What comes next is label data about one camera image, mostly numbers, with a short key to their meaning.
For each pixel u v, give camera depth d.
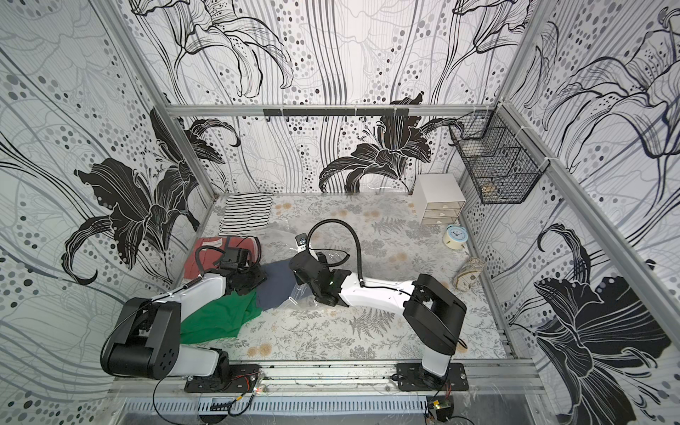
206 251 0.74
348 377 0.75
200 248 1.01
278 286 0.88
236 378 0.73
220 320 0.81
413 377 0.72
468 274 0.90
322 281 0.62
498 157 0.88
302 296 0.79
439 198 1.03
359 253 0.60
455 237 0.98
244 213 1.13
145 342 0.43
